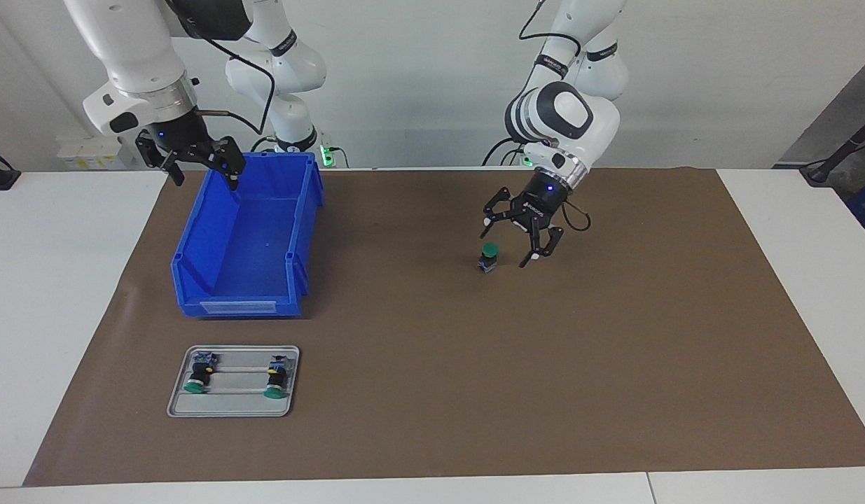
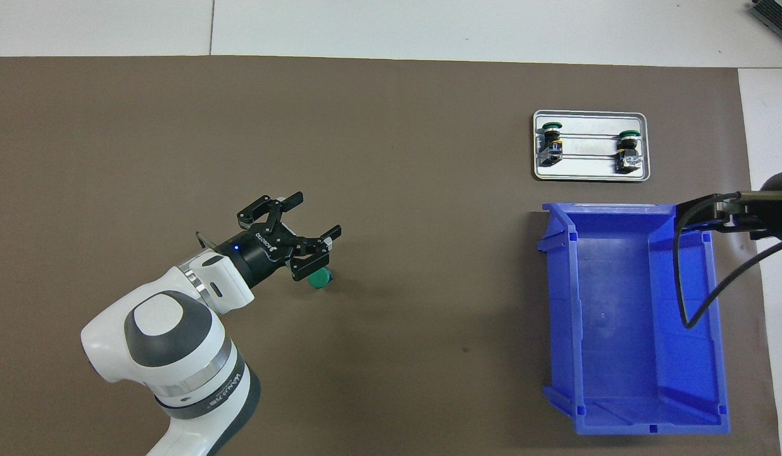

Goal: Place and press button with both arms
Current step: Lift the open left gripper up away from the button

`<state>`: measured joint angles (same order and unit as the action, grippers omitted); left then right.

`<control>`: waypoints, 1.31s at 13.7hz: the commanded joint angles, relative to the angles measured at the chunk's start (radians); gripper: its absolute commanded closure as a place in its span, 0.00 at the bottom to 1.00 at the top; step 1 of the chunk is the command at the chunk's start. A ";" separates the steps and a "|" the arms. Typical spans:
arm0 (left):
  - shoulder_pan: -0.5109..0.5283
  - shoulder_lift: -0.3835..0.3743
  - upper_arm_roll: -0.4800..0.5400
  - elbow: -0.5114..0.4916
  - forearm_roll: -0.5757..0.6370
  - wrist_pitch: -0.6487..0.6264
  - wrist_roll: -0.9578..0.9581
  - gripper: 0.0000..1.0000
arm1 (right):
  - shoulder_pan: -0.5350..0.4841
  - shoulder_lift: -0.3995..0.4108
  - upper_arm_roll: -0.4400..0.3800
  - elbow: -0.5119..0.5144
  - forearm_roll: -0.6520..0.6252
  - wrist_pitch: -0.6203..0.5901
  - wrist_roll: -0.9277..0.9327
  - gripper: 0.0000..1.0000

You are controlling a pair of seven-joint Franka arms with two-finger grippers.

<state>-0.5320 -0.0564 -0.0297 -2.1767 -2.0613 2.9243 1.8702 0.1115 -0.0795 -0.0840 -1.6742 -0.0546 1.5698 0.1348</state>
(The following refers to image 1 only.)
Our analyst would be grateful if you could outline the black stand pole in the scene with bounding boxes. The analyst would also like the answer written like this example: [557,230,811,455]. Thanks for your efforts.
[800,111,865,186]

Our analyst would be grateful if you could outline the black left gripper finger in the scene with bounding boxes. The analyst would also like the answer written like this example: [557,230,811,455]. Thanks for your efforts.
[519,222,565,270]
[481,186,528,239]

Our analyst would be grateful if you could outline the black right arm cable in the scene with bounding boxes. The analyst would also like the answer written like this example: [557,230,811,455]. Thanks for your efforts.
[167,0,276,135]

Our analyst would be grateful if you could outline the black base cable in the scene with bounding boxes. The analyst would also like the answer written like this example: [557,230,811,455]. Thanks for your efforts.
[481,136,527,167]

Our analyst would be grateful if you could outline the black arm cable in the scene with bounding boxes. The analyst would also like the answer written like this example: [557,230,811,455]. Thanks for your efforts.
[518,0,593,233]
[167,0,276,135]

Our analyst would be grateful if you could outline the brown table mat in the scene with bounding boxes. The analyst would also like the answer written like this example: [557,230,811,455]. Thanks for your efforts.
[22,167,865,487]

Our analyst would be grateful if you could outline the blue plastic storage bin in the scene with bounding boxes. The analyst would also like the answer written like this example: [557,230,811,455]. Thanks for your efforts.
[170,150,326,319]

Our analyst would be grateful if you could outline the black clamp mount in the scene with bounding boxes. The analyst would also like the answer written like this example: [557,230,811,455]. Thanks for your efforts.
[0,146,21,191]

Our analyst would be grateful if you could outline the silver metal tray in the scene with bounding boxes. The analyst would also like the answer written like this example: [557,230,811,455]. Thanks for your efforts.
[167,344,300,419]

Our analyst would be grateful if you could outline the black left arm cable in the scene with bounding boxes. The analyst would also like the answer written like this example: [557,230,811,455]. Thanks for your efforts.
[518,0,593,233]

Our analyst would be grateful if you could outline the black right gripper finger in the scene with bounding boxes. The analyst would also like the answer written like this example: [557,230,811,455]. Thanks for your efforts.
[194,136,248,192]
[136,136,186,187]

